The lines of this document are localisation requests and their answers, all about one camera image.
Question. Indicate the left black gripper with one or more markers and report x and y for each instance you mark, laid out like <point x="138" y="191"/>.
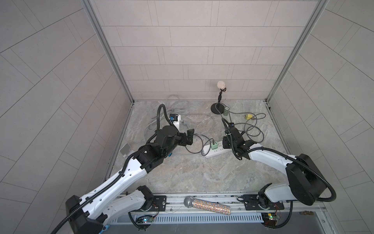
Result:
<point x="189" y="137"/>

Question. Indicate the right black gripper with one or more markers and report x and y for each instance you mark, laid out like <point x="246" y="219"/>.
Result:
<point x="224" y="139"/>

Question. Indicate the green charger plug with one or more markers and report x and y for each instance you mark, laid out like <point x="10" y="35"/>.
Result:
<point x="214" y="145"/>

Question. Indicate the white power strip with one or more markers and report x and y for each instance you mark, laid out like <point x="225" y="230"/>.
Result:
<point x="208" y="153"/>

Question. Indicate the yellow charger plug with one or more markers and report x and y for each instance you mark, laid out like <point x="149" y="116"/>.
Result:
<point x="248" y="116"/>

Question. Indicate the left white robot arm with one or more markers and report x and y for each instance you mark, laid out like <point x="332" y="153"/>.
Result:
<point x="90" y="213"/>

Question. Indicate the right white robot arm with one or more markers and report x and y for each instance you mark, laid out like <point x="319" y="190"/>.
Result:
<point x="306" y="183"/>

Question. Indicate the green camouflage tape roll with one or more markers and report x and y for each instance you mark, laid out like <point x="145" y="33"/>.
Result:
<point x="226" y="111"/>

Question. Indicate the beige microphone on stand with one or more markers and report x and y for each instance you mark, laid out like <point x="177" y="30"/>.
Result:
<point x="218" y="108"/>

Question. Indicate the glitter handheld microphone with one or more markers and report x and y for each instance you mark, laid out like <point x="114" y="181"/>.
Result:
<point x="191" y="202"/>

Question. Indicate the grey plastic holder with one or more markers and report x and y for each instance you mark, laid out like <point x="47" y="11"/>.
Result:
<point x="126" y="150"/>

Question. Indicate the right circuit board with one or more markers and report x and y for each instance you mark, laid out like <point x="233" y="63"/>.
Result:
<point x="270" y="219"/>

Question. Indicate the circuit board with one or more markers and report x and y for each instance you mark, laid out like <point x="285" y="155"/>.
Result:
<point x="270" y="219"/>
<point x="146" y="219"/>

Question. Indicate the left circuit board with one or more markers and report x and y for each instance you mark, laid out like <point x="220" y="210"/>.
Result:
<point x="146" y="219"/>

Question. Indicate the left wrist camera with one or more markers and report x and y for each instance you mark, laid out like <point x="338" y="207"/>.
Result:
<point x="175" y="120"/>

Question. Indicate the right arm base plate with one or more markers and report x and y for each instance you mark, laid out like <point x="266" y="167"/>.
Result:
<point x="255" y="202"/>

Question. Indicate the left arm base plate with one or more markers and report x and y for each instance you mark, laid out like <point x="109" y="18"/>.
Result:
<point x="157" y="204"/>

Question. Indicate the aluminium rail frame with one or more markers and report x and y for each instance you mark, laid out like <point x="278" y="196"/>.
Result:
<point x="177" y="213"/>

